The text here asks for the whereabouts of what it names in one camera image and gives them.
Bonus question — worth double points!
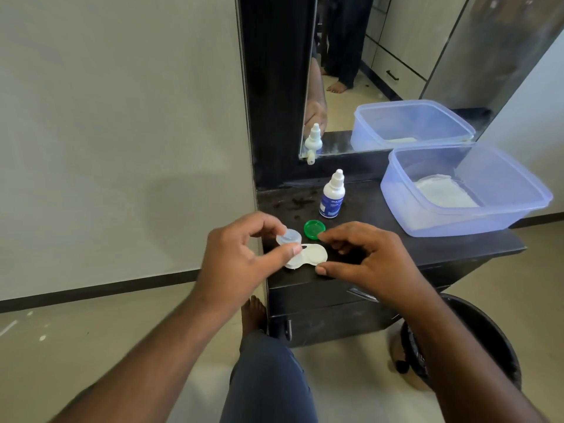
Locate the person's left hand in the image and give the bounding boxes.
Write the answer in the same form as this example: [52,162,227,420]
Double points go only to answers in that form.
[192,211,304,318]

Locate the person's right hand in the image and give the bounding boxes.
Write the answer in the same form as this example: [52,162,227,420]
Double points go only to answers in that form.
[315,221,435,309]

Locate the white clear lens cap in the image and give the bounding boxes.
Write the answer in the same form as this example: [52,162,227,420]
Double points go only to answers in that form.
[276,229,303,248]

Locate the white contact lens case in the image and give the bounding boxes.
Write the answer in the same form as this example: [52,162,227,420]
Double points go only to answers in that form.
[281,243,329,270]

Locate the green lens cap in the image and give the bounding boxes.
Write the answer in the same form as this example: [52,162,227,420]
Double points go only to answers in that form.
[304,219,327,241]

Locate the blue white solution bottle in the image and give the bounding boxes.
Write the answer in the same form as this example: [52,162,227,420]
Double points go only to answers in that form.
[318,169,346,220]

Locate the person's left forearm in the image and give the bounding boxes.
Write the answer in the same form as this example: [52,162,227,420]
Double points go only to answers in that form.
[51,294,247,423]

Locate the person's right forearm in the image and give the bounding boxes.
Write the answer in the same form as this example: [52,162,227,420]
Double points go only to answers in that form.
[396,281,547,423]

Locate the person's foot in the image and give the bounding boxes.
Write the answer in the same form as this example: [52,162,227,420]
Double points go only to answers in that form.
[241,296,268,338]

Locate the black dresser cabinet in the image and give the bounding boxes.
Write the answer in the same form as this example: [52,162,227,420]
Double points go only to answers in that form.
[236,0,528,348]

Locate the stack of white tissues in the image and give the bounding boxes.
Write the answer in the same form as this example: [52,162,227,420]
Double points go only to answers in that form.
[414,174,480,209]

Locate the grey trousers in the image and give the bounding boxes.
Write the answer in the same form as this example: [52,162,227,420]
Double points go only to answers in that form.
[219,330,319,423]

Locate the black lined trash bin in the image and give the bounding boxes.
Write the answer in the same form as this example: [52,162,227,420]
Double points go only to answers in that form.
[394,293,523,391]

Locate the clear blue plastic container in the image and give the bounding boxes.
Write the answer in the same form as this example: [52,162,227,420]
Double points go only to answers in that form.
[380,142,554,238]

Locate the dresser mirror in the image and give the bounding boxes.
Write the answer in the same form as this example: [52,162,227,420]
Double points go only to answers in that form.
[299,0,564,160]

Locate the silver drawer handle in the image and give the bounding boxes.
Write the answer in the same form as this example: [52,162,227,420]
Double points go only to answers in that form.
[348,287,380,303]

